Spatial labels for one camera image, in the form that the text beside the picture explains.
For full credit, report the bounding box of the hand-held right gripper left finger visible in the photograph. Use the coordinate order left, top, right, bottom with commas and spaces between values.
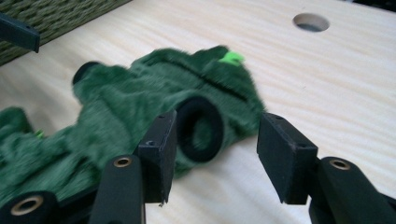
88, 109, 178, 224

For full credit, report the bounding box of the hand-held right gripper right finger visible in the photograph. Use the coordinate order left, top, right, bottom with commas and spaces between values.
256, 112, 396, 224

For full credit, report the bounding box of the green woven basket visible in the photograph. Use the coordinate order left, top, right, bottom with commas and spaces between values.
0, 0, 133, 67

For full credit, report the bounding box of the green fuzzy garment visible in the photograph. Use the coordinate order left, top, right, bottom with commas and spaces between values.
0, 44, 266, 209

